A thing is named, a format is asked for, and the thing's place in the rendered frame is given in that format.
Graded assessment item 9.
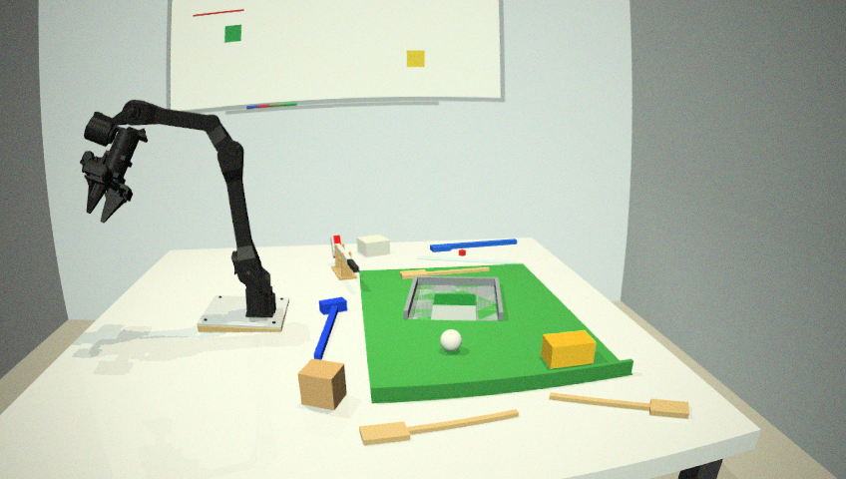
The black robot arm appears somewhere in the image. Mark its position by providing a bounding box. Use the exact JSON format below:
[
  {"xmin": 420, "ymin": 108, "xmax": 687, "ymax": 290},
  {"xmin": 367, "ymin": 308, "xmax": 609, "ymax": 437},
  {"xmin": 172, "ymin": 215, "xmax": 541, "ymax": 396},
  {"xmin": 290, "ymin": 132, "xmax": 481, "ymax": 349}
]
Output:
[{"xmin": 84, "ymin": 100, "xmax": 276, "ymax": 318}]

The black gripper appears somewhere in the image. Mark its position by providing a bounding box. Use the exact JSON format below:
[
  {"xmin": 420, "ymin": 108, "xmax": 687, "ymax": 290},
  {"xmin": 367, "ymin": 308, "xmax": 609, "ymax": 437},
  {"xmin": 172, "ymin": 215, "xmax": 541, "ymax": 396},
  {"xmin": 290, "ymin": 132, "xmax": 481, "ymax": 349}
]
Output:
[{"xmin": 82, "ymin": 147, "xmax": 133, "ymax": 223}]

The white golf ball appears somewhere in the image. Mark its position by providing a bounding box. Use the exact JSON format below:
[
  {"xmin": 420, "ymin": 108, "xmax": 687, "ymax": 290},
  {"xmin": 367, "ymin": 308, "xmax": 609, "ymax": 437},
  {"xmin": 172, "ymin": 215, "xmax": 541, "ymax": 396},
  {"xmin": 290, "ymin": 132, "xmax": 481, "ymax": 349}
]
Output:
[{"xmin": 441, "ymin": 329, "xmax": 462, "ymax": 351}]

